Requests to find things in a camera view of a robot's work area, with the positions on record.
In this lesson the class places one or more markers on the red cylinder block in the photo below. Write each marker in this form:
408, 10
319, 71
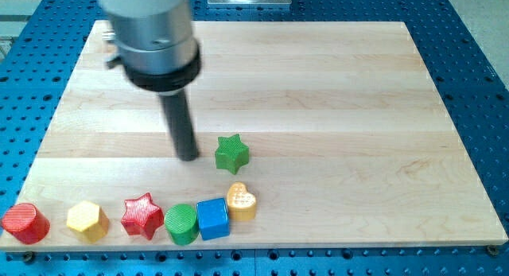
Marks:
26, 223

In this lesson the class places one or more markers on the red star block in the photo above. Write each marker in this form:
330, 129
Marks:
142, 216

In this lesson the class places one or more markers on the green cylinder block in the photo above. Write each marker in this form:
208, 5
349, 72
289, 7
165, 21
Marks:
181, 223

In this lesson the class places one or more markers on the green star block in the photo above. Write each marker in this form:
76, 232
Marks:
231, 153

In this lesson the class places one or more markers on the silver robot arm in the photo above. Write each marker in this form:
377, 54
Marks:
155, 42

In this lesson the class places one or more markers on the yellow heart block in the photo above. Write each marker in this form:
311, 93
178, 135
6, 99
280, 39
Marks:
241, 204

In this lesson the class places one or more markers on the yellow hexagon block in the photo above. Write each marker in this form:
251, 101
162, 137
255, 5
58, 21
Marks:
87, 221

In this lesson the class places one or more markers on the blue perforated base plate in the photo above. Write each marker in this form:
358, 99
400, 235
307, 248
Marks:
37, 69

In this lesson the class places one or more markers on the blue cube block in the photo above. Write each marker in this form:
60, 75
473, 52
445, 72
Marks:
213, 218

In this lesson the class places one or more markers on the light wooden board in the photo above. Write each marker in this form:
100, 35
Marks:
350, 143

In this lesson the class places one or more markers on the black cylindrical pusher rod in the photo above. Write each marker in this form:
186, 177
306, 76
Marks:
179, 122

